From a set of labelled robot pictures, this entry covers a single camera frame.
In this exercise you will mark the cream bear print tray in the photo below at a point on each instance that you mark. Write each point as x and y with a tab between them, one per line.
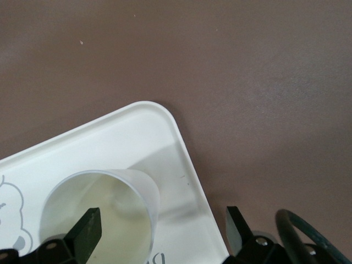
82	148

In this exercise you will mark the brown table mat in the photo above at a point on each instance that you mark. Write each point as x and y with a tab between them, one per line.
176	55

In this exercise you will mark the white plastic cup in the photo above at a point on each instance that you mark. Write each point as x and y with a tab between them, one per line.
121	209

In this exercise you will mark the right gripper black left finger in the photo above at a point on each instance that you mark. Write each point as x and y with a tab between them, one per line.
88	233

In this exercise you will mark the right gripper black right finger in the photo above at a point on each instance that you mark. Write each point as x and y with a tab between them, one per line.
237	236

